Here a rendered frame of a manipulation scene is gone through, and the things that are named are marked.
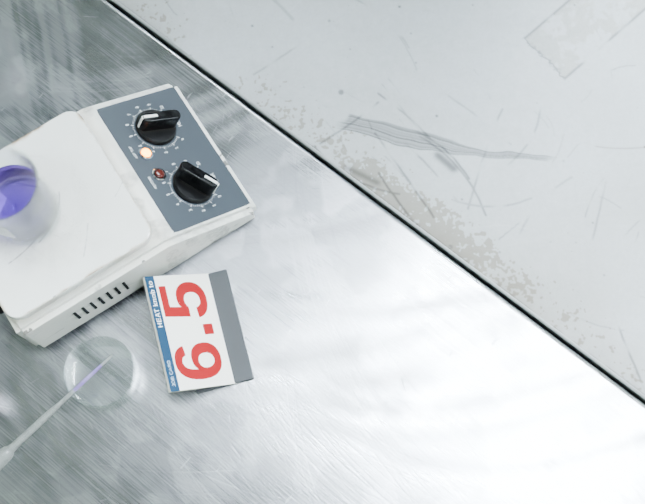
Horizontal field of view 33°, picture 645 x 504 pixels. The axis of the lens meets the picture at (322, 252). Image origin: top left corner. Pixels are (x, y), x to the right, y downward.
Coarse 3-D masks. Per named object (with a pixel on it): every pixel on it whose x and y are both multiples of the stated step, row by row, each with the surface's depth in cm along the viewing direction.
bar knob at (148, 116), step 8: (144, 112) 85; (152, 112) 84; (160, 112) 84; (168, 112) 84; (176, 112) 85; (136, 120) 85; (144, 120) 83; (152, 120) 84; (160, 120) 84; (168, 120) 84; (176, 120) 85; (136, 128) 85; (144, 128) 84; (152, 128) 84; (160, 128) 85; (168, 128) 86; (144, 136) 84; (152, 136) 84; (160, 136) 85; (168, 136) 85; (160, 144) 85
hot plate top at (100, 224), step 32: (64, 128) 81; (64, 160) 81; (96, 160) 81; (64, 192) 80; (96, 192) 80; (128, 192) 80; (64, 224) 79; (96, 224) 79; (128, 224) 79; (0, 256) 79; (32, 256) 79; (64, 256) 79; (96, 256) 79; (0, 288) 78; (32, 288) 78; (64, 288) 78
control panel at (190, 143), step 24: (144, 96) 87; (168, 96) 88; (120, 120) 84; (192, 120) 87; (120, 144) 83; (144, 144) 84; (168, 144) 85; (192, 144) 86; (144, 168) 83; (168, 168) 84; (216, 168) 86; (168, 192) 83; (216, 192) 85; (240, 192) 86; (168, 216) 82; (192, 216) 83; (216, 216) 84
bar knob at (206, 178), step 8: (184, 168) 82; (192, 168) 83; (176, 176) 83; (184, 176) 83; (192, 176) 83; (200, 176) 83; (208, 176) 83; (176, 184) 83; (184, 184) 83; (192, 184) 83; (200, 184) 83; (208, 184) 83; (216, 184) 83; (176, 192) 83; (184, 192) 83; (192, 192) 83; (200, 192) 84; (208, 192) 83; (192, 200) 83; (200, 200) 83
